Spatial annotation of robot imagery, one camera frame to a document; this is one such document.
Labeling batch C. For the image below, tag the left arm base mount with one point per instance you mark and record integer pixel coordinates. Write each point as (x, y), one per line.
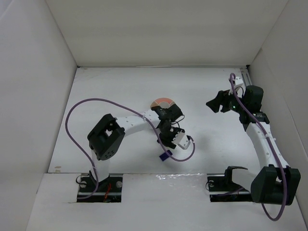
(109, 191)

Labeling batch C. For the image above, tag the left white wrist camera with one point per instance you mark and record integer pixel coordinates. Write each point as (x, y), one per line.
(182, 140)

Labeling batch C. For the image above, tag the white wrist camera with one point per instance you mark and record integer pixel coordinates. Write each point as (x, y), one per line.
(237, 83)
(182, 140)

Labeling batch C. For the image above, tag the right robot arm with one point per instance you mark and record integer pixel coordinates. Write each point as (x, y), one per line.
(276, 180)

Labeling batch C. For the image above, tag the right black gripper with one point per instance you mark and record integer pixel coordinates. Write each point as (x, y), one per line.
(224, 101)

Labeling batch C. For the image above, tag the aluminium rail right side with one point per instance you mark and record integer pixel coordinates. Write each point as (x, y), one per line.
(245, 76)

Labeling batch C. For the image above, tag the white divided round container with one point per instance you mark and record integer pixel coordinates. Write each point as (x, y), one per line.
(162, 102)

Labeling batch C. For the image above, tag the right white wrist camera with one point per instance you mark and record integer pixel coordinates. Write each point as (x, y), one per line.
(237, 83)

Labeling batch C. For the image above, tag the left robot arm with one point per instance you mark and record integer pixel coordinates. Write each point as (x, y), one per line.
(106, 137)

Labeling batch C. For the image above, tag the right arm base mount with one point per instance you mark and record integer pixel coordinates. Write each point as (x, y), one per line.
(221, 189)

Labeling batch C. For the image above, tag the blue lego plate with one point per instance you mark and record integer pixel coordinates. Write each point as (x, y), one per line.
(164, 156)

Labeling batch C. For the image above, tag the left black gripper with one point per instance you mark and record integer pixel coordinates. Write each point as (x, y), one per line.
(167, 138)

